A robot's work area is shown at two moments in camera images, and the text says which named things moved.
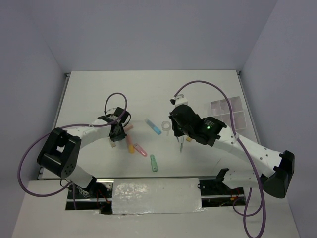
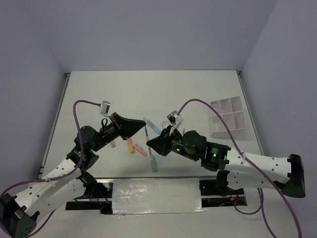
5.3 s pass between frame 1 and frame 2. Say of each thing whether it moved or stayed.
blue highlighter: stayed
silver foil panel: stayed
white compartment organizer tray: stayed
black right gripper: moved
